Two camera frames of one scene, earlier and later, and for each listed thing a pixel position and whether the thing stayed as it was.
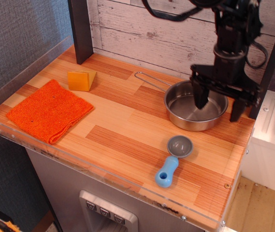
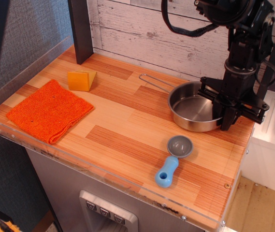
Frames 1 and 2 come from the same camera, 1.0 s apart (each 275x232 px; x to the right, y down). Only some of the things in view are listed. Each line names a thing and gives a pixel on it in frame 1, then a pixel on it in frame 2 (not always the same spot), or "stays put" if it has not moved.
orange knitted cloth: (51, 111) stays put
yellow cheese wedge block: (80, 80) stays put
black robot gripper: (227, 74) to (236, 91)
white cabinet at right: (268, 160) stays put
